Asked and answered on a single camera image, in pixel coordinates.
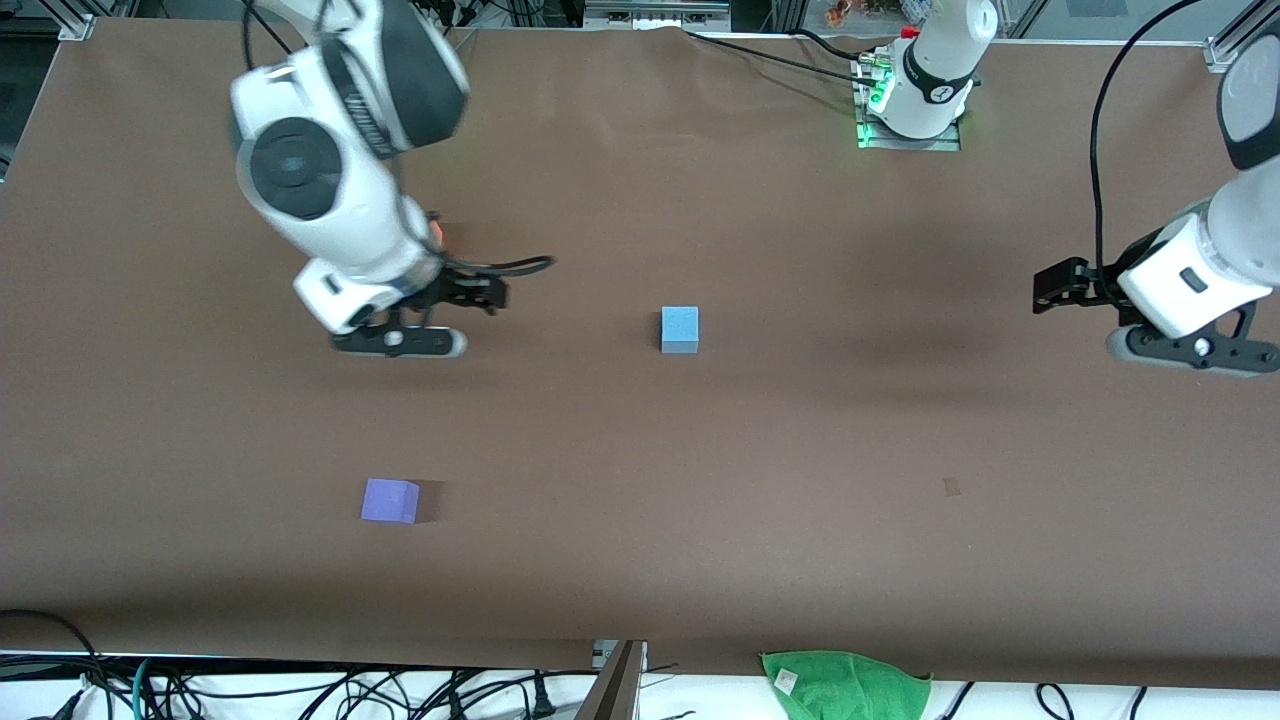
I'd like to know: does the blue foam block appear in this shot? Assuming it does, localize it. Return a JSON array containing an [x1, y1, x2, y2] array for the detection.
[[661, 306, 700, 355]]

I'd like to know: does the purple foam block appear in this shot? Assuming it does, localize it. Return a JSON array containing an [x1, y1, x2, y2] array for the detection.
[[361, 478, 422, 525]]

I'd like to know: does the brown table cover sheet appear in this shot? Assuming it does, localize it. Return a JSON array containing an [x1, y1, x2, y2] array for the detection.
[[0, 15, 1280, 691]]

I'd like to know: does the grey metal device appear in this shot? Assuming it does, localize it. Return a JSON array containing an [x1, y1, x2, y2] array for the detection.
[[585, 0, 731, 31]]

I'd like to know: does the green cloth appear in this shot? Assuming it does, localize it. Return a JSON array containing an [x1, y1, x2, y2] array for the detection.
[[760, 650, 933, 720]]

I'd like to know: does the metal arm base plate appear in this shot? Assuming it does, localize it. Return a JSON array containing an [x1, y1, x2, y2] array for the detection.
[[855, 55, 963, 153]]

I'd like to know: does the curved black cable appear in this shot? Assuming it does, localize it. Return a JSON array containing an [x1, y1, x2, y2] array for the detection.
[[790, 28, 871, 61]]

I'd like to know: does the straight black cable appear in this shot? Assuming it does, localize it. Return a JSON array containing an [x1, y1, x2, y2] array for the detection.
[[684, 28, 881, 89]]

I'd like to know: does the grey metal post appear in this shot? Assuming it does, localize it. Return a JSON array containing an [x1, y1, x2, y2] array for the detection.
[[578, 640, 647, 720]]

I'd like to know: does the thick black arched cable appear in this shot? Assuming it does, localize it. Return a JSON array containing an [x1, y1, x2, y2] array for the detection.
[[0, 608, 113, 720]]

